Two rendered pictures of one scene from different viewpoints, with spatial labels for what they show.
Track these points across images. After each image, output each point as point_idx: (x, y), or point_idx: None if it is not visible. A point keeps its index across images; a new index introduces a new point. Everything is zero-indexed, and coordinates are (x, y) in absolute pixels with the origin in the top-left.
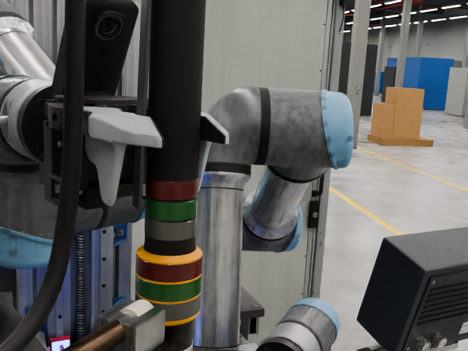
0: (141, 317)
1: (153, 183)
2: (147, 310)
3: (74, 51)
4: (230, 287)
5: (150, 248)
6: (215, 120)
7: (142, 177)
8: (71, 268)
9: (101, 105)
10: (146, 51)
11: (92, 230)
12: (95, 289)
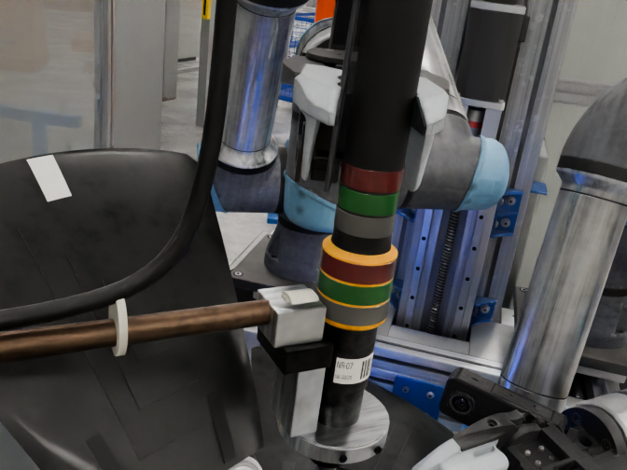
0: (293, 306)
1: (343, 165)
2: (307, 301)
3: (221, 6)
4: (570, 325)
5: (333, 238)
6: (610, 103)
7: (332, 156)
8: (438, 249)
9: (340, 66)
10: (353, 9)
11: (469, 213)
12: (458, 280)
